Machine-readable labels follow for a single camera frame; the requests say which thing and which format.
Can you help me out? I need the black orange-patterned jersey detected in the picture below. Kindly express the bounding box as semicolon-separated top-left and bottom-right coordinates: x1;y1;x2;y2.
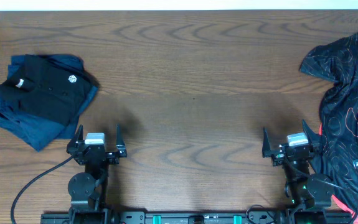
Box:
299;32;358;223

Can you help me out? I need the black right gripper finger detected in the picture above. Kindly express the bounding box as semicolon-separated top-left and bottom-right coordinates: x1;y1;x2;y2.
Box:
302;120;321;149
262;128;274;157

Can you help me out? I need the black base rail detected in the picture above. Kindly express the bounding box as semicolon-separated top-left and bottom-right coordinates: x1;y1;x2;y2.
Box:
40;210;352;224

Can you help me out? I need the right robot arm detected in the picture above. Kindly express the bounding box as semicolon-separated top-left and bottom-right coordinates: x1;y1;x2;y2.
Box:
262;121;334;223

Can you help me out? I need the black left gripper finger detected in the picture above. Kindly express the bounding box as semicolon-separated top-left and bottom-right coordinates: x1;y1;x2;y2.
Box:
116;124;126;151
67;124;83;149

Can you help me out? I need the navy blue folded shirt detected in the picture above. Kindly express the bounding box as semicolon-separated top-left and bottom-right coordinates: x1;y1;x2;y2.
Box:
0;55;98;151

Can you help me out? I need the red shirt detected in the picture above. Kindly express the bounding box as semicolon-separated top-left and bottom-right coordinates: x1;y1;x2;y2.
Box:
331;195;358;224

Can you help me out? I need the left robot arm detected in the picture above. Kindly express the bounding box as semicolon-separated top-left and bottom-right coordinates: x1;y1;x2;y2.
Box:
67;125;127;223

